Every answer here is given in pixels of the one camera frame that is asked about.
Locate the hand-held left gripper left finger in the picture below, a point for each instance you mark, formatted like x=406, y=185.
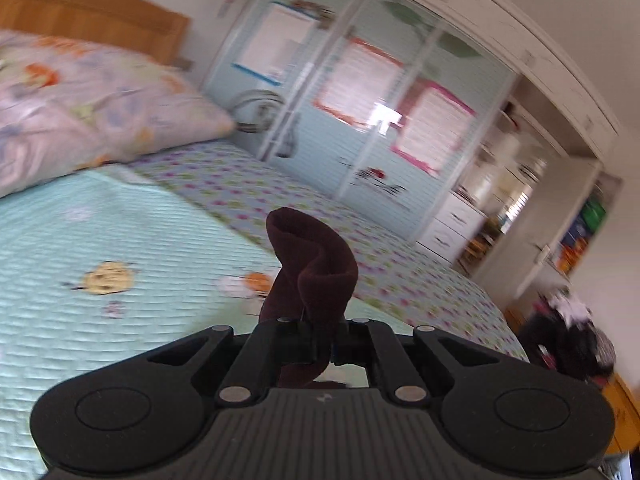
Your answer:
x=300, y=342

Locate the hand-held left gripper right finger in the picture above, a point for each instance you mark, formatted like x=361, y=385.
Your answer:
x=350, y=342

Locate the grey maroon raglan sweatshirt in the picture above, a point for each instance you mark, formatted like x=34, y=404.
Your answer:
x=320, y=265

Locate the heap of dark white clothes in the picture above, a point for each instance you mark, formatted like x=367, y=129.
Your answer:
x=585, y=340

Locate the white drawer cabinet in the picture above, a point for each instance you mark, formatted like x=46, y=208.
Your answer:
x=450, y=227

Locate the wooden chair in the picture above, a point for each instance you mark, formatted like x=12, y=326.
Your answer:
x=475, y=255

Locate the sliding-door wardrobe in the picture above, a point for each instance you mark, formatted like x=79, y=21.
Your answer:
x=320, y=150

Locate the white door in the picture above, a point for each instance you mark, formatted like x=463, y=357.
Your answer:
x=530, y=240

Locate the green bee-print bedspread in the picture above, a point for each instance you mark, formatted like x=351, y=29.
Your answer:
x=125, y=225

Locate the pink-framed poster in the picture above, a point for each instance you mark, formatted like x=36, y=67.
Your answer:
x=432, y=127

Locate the grey hula hoops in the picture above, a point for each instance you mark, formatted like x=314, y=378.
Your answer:
x=260, y=107

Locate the orange-framed poster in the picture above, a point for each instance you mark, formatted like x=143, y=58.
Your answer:
x=357, y=82

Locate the wooden desk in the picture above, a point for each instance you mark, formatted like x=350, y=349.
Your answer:
x=622, y=410

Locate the blue-framed white poster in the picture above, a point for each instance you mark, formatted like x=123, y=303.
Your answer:
x=272, y=42

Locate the pink floral quilt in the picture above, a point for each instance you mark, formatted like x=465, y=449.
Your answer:
x=100, y=105

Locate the wooden headboard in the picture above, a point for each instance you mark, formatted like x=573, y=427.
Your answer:
x=90, y=15

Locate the colourful wall poster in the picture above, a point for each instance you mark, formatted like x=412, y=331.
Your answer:
x=582, y=232

